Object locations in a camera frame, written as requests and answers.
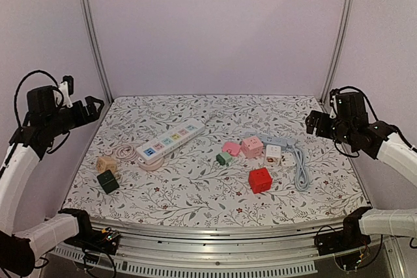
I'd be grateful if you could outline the pink cable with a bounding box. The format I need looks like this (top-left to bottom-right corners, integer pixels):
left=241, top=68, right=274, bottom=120
left=112, top=145, right=139, bottom=161

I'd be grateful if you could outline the light blue coiled cable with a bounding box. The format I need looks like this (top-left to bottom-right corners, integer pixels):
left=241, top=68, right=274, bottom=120
left=291, top=146, right=310, bottom=191

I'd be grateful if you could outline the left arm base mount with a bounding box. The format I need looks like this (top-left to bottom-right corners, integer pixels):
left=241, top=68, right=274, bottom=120
left=64, top=227, right=121, bottom=256

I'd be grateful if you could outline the red cube adapter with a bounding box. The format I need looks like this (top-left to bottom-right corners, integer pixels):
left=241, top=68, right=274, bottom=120
left=248, top=167, right=272, bottom=194

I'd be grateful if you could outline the green plug adapter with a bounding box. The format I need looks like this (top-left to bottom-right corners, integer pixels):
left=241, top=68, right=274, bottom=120
left=216, top=152, right=233, bottom=166

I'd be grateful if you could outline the pink cube socket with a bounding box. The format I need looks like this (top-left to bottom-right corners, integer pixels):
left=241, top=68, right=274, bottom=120
left=241, top=136, right=263, bottom=159

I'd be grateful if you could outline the beige cube socket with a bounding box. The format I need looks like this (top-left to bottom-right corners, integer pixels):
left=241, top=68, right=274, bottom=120
left=96, top=156, right=117, bottom=174

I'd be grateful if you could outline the aluminium frame post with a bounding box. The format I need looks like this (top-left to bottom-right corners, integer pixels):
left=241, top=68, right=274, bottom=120
left=80, top=0, right=114, bottom=104
left=319, top=0, right=354, bottom=104

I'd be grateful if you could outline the right aluminium frame post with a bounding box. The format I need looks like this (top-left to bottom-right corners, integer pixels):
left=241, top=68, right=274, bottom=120
left=319, top=0, right=354, bottom=104

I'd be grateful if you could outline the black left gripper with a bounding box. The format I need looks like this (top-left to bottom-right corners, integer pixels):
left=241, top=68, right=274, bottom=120
left=45, top=95, right=104, bottom=137

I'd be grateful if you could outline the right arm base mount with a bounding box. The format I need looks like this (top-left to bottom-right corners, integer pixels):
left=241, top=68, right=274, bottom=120
left=314, top=222, right=371, bottom=256

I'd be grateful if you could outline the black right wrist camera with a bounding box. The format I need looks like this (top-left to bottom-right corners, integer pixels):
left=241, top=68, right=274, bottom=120
left=329, top=89, right=340, bottom=109

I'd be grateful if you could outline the pink plug adapter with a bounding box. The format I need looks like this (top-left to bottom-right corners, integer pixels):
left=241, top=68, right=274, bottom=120
left=222, top=141, right=241, bottom=157

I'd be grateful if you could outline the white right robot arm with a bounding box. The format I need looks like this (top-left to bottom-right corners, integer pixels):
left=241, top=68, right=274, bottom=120
left=305, top=86, right=416, bottom=249

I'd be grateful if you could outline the floral tablecloth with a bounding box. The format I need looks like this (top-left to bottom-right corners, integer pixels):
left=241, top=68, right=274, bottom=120
left=64, top=95, right=367, bottom=228

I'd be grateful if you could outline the light blue round plug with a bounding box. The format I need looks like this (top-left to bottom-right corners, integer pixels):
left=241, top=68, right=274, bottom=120
left=287, top=138, right=296, bottom=149

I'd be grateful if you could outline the white cube socket tiger print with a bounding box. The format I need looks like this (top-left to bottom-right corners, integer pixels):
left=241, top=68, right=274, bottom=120
left=264, top=145, right=282, bottom=166

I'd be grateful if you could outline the aluminium table edge rail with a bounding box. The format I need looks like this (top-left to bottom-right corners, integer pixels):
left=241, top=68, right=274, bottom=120
left=35, top=219, right=407, bottom=277

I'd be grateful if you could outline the white power strip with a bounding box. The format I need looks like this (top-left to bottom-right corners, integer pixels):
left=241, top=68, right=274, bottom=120
left=136, top=118, right=205, bottom=165

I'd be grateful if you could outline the dark green cube socket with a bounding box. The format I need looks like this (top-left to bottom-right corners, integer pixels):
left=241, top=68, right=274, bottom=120
left=97, top=169, right=119, bottom=194

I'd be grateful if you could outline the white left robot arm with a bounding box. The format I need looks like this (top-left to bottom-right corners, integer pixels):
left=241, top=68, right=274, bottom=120
left=1, top=82, right=104, bottom=277

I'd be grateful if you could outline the pink round socket base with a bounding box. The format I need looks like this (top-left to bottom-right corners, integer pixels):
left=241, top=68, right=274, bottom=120
left=139, top=158, right=164, bottom=171

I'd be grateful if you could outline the left aluminium frame post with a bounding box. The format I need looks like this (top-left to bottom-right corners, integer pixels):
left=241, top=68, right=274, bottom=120
left=80, top=0, right=114, bottom=104

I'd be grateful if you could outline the light blue power strip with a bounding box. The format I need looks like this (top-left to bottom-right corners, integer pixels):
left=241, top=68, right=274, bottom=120
left=244, top=132, right=289, bottom=149

